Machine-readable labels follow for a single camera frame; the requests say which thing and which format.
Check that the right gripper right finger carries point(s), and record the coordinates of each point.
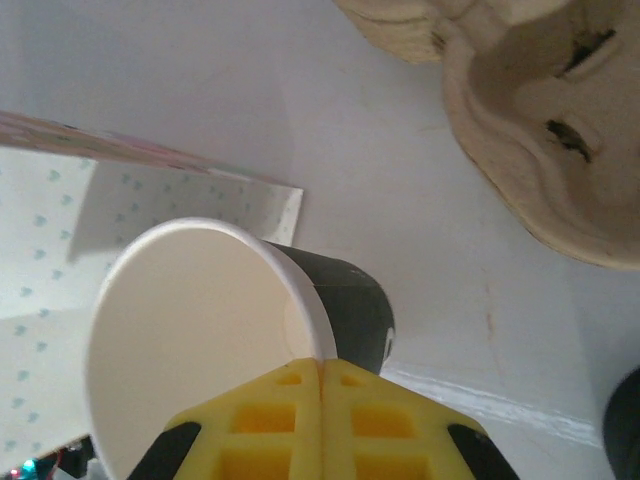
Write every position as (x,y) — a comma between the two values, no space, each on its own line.
(390,430)

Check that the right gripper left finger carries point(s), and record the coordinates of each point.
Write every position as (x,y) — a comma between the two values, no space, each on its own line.
(260,430)

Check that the black paper coffee cup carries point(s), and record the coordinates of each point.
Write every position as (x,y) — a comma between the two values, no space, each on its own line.
(200,310)

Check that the cartoon print gift bag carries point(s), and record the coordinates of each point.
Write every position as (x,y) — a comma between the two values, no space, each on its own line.
(40,225)

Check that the brown pulp cup carrier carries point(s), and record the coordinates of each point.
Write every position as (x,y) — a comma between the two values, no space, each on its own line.
(500,150)

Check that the arm base controller board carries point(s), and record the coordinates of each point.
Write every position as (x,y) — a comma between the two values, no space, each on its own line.
(75,457)

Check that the black plastic cup lid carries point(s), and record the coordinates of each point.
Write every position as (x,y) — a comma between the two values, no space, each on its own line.
(625,425)

